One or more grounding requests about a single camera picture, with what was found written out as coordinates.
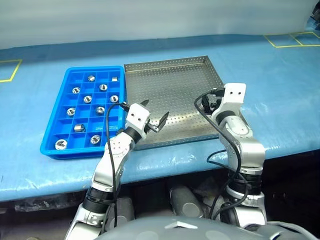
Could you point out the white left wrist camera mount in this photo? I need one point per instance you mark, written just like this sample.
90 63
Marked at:
137 116

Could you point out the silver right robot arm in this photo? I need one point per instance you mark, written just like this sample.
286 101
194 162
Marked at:
247 147

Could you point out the perforated metal tray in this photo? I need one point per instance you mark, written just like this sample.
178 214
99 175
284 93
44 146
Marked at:
170 85

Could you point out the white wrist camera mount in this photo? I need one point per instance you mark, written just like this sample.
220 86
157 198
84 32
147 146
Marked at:
233 93
137 116

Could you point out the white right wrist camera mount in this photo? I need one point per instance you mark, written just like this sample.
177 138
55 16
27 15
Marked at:
233 93

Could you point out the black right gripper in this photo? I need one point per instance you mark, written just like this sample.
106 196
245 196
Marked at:
206 103

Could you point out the crumpled black plastic sheet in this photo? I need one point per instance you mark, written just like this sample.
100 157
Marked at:
47 203

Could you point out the blue compartment tray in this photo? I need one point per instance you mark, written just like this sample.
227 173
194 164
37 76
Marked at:
60 127

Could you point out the dark object with blue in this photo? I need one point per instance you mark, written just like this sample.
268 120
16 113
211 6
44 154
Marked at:
315 15

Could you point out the blue plastic table cover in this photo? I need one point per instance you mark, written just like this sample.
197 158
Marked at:
37 170

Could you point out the dark grey rounded shape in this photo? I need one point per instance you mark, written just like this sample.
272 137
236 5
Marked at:
123 211
186 201

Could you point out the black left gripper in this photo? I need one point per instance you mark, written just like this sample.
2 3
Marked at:
152 127

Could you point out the grey robot torso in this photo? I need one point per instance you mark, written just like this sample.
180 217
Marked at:
180 228

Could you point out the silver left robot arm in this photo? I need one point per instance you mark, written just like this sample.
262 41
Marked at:
112 160

